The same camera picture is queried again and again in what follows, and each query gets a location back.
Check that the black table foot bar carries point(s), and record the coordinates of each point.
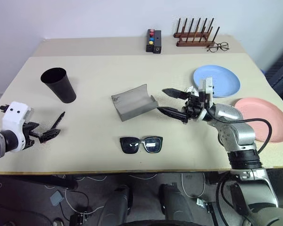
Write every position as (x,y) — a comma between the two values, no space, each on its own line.
(217,177)
(49,181)

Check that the black sunglasses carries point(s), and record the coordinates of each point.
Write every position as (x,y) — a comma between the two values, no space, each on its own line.
(132,144)

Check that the crumpled white paper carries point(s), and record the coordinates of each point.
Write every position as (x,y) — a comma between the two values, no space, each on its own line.
(191,89)

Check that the grey glasses case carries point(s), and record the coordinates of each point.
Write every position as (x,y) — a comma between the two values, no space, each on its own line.
(132,103)

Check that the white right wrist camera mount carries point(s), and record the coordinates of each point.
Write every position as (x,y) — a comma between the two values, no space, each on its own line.
(206,89)

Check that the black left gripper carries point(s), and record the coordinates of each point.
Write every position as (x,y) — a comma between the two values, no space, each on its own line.
(28,131)

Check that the light blue plate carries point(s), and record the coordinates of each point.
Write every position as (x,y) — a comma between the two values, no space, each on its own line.
(224,80)

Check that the pink plate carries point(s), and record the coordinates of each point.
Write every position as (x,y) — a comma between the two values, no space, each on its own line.
(266,113)

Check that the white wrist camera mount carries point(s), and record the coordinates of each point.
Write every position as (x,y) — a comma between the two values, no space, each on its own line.
(14,115)
(206,89)

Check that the plain black box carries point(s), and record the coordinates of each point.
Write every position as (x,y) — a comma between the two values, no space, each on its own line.
(157,42)

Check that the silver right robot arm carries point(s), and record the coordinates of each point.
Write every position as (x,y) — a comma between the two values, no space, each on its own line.
(238,136)

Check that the grey floor box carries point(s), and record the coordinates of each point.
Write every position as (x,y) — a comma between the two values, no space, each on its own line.
(56,198)

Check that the black floor bar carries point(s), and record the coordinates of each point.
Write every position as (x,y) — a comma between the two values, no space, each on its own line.
(213,214)

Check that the small metal bracket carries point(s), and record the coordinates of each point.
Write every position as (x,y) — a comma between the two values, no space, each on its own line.
(201,203)

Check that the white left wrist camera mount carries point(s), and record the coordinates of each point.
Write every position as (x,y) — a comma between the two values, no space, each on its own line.
(14,115)

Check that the dark rounded shape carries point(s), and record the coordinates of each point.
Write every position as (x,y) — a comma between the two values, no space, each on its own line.
(118,207)
(174,207)

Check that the brown wooden plate rack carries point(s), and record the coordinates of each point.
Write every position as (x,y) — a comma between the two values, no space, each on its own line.
(193,40)

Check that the black floor device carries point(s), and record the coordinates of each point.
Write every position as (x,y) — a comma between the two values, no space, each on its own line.
(79,220)

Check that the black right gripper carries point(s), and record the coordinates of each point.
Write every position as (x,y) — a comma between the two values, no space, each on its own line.
(193,107)

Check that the brown framed eyeglasses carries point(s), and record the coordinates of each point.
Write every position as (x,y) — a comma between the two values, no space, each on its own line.
(218,47)

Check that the black plastic cup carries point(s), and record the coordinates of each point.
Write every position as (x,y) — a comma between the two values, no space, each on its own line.
(60,87)

